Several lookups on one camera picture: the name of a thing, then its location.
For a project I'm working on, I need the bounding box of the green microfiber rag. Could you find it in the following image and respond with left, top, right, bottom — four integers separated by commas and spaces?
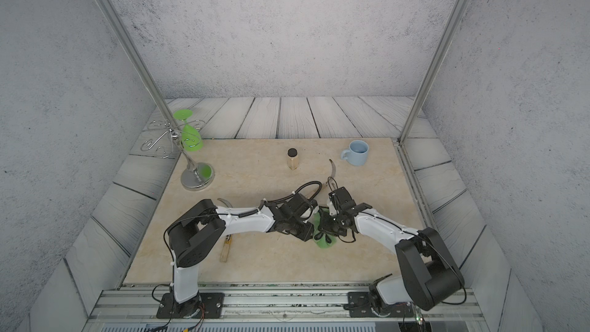
311, 213, 336, 249

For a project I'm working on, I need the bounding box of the sickle wooden handle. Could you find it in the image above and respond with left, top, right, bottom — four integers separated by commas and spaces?
216, 197, 234, 264
320, 158, 339, 192

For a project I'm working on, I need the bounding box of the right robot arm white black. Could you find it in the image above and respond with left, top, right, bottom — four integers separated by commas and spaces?
314, 187, 466, 317

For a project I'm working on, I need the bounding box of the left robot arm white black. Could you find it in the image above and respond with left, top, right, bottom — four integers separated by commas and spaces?
164, 192, 318, 304

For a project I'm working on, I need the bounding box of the light blue ceramic mug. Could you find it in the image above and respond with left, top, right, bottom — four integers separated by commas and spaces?
340, 140, 370, 166

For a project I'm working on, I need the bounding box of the small jar black lid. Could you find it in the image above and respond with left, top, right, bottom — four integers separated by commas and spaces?
287, 148, 299, 170

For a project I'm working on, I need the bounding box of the silver metal glass rack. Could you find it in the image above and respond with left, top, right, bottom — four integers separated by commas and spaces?
140, 120, 215, 192

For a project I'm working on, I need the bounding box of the green plastic wine glass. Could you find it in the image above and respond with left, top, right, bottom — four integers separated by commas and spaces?
173, 109, 204, 152

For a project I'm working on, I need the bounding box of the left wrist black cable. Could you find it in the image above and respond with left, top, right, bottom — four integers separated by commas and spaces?
263, 180, 324, 208

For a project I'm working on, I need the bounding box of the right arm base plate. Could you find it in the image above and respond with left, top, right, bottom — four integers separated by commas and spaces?
343, 290, 414, 319

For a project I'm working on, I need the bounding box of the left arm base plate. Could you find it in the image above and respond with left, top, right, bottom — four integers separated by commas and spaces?
156, 292, 224, 319

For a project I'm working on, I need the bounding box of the aluminium rail frame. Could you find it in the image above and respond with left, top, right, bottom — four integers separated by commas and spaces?
88, 283, 489, 331

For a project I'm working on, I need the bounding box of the right aluminium corner post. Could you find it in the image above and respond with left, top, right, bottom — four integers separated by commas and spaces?
398, 0, 470, 145

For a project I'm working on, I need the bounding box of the aluminium corner post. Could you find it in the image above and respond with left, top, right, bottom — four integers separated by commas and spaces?
398, 0, 470, 145
95, 0, 179, 129

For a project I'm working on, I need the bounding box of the left aluminium corner post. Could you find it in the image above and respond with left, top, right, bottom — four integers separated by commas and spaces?
95, 0, 179, 129

